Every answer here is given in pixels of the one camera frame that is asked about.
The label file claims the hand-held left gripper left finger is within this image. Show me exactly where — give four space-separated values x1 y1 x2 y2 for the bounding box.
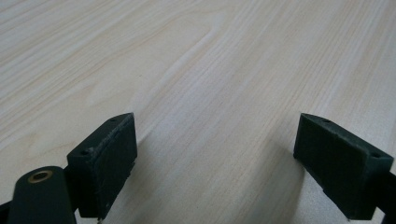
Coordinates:
66 112 138 220

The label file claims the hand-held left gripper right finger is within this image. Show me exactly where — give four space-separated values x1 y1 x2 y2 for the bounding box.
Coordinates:
292 112 395 221

